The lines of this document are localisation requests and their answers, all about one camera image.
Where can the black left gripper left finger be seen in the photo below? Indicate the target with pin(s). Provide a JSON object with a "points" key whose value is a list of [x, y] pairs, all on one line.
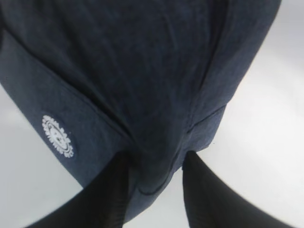
{"points": [[101, 204]]}

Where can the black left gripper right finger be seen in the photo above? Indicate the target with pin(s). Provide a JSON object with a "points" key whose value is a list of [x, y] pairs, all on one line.
{"points": [[210, 203]]}

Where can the dark blue lunch bag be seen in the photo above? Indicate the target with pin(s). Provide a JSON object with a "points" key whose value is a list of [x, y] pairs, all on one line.
{"points": [[150, 77]]}

